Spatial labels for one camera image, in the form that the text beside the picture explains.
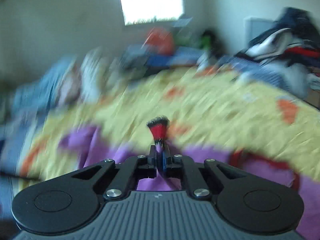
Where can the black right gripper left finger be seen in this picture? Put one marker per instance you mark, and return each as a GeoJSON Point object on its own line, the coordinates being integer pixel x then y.
{"type": "Point", "coordinates": [70, 202]}

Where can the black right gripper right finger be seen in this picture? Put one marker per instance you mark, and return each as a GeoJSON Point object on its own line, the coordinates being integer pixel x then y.
{"type": "Point", "coordinates": [246, 202]}

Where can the purple knit sweater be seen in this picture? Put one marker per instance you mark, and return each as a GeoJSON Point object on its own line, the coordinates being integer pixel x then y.
{"type": "Point", "coordinates": [91, 148]}

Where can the blue folded clothes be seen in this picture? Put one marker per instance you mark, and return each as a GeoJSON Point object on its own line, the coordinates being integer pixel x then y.
{"type": "Point", "coordinates": [60, 86]}

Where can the pile of dark clothes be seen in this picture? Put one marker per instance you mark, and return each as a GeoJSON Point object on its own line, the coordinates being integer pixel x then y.
{"type": "Point", "coordinates": [293, 38]}

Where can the yellow floral bed quilt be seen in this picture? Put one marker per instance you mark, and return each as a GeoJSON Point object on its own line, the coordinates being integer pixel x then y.
{"type": "Point", "coordinates": [203, 109]}

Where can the grey headboard panel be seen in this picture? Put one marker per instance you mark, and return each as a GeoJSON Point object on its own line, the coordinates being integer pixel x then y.
{"type": "Point", "coordinates": [255, 26]}

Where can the orange plastic bag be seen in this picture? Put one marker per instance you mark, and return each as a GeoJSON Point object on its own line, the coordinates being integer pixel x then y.
{"type": "Point", "coordinates": [161, 41]}

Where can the bright window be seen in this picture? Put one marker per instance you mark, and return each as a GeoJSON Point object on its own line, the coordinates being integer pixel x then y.
{"type": "Point", "coordinates": [147, 11]}

